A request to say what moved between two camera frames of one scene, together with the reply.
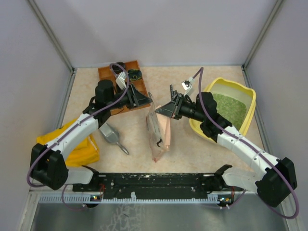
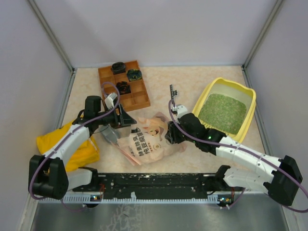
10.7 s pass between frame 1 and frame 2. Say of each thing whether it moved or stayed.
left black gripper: moved
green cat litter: stayed
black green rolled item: stayed
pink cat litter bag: moved
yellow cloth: stayed
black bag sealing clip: stayed
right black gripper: moved
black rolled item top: stayed
